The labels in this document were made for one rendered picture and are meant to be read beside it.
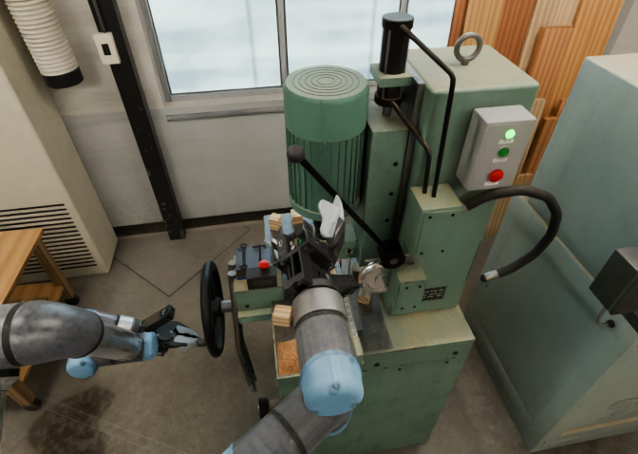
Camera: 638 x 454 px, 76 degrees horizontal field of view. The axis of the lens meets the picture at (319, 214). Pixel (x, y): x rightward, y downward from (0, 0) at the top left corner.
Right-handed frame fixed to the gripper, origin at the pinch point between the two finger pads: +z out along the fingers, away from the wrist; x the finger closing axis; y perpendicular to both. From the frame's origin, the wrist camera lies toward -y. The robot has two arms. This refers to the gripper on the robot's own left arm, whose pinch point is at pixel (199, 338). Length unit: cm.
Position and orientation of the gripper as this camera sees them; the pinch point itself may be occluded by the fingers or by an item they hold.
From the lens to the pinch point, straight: 140.6
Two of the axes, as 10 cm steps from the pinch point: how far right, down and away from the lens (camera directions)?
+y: -4.7, 7.4, 4.8
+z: 8.7, 3.0, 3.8
